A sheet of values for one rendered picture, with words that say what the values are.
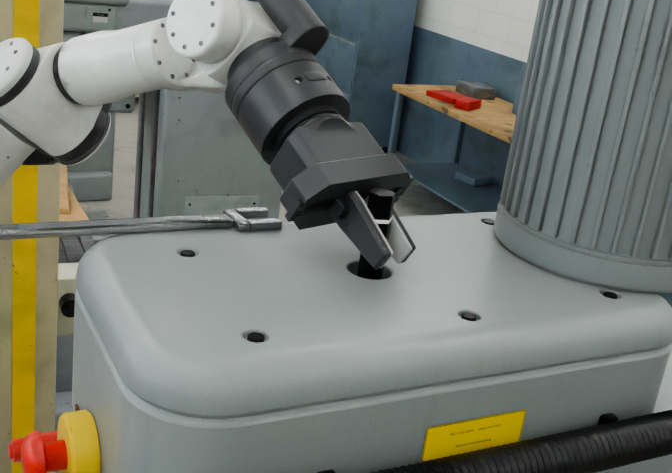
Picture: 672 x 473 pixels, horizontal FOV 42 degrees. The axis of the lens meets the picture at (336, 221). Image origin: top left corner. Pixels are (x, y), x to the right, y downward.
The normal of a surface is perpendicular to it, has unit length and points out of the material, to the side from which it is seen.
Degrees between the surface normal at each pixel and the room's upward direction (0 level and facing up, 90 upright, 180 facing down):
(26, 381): 90
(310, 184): 52
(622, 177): 90
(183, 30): 75
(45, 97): 89
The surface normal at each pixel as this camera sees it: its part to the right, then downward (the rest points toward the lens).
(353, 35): -0.88, 0.05
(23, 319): 0.45, 0.36
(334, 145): 0.45, -0.64
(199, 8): -0.55, -0.06
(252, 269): 0.12, -0.94
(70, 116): 0.66, 0.31
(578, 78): -0.75, 0.13
